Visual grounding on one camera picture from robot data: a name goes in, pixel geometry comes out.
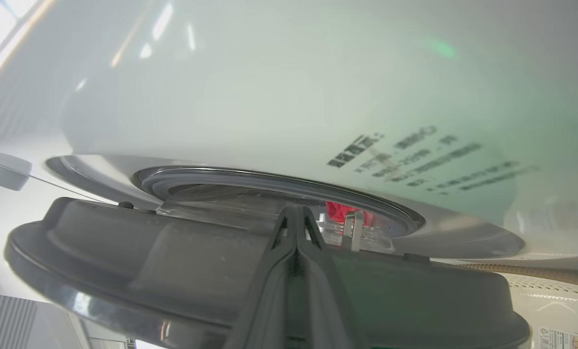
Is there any red garment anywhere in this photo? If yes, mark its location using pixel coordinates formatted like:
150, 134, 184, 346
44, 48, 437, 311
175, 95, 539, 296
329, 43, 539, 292
325, 201, 367, 226

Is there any cream laundry basket brown rim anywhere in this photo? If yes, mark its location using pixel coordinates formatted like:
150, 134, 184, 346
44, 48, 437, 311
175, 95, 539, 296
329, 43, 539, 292
459, 262, 578, 349

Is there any white front-load washing machine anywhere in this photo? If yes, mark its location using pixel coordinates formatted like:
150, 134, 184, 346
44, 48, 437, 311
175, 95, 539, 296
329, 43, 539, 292
0, 0, 578, 272

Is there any grey rubber door seal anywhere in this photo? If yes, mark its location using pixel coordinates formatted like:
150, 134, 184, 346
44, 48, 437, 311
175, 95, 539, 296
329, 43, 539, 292
134, 166, 425, 238

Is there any printed sticker on basket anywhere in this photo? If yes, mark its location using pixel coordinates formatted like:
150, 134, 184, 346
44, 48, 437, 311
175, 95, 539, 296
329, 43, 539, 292
536, 327, 578, 349

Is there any dark grey round washer door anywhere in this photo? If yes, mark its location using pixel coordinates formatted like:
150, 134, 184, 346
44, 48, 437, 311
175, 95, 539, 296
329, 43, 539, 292
4, 184, 532, 349

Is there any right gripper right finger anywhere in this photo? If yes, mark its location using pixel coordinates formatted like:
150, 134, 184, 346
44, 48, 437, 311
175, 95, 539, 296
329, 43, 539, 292
296, 206, 367, 349

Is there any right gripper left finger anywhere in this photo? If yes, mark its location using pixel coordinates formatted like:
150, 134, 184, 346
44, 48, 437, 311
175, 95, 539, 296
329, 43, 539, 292
224, 204, 299, 349

